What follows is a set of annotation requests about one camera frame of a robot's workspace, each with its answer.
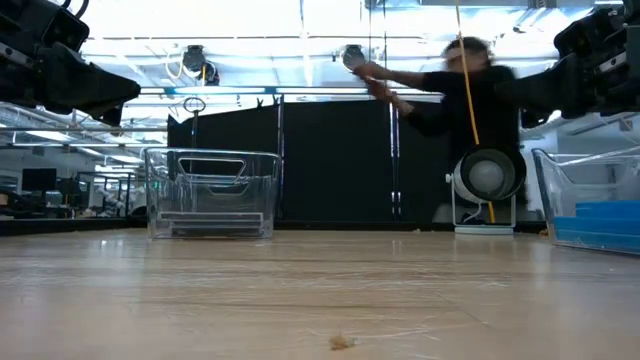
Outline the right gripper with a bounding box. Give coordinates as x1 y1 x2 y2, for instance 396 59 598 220
494 4 640 129

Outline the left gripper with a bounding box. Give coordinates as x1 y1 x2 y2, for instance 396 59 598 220
0 0 142 126

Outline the clear plastic bin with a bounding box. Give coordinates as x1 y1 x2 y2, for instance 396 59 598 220
143 146 282 241
530 146 640 257

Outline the blue jewel case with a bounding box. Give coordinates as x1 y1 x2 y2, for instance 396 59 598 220
574 199 640 218
552 215 640 235
552 232 640 251

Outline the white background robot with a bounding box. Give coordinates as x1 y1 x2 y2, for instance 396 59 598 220
93 184 146 217

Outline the person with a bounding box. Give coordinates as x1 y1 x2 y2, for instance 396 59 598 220
352 35 524 166

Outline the black monitor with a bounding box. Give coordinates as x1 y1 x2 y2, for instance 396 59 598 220
20 168 58 193

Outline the black backdrop panel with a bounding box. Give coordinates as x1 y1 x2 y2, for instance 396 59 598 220
166 97 521 226

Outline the small brown crumb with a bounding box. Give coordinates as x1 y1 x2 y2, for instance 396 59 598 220
328 333 358 352

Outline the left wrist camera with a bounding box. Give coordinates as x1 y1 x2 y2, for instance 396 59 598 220
42 8 92 51

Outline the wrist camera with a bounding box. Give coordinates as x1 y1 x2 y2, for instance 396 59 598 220
42 8 92 51
552 5 626 59

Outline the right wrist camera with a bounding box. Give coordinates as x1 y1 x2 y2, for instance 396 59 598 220
552 5 626 59

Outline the white camera cylinder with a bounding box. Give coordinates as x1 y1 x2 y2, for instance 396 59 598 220
444 144 529 236

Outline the yellow cable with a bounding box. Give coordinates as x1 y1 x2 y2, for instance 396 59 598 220
453 0 497 225

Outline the metal ring stand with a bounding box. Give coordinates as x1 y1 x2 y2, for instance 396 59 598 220
182 96 207 151

